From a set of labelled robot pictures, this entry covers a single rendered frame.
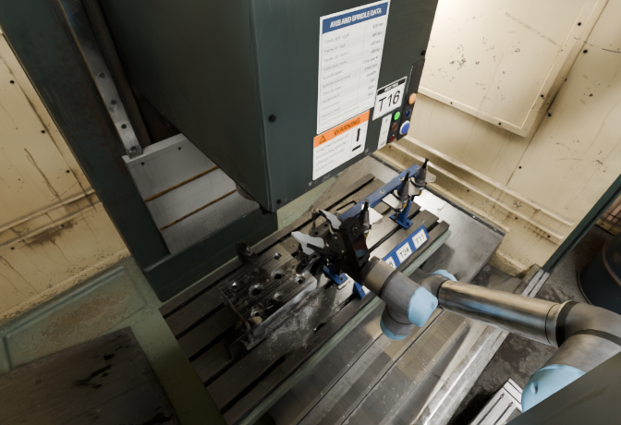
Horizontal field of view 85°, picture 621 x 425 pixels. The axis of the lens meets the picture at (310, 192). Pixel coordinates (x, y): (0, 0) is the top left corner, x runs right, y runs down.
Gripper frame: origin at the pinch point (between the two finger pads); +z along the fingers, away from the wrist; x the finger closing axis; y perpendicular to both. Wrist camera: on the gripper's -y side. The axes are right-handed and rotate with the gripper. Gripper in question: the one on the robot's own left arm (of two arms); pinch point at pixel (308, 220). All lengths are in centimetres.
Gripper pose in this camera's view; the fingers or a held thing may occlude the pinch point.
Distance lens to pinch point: 86.9
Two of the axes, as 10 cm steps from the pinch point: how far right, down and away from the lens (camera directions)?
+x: 6.7, -5.1, 5.5
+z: -7.4, -4.9, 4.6
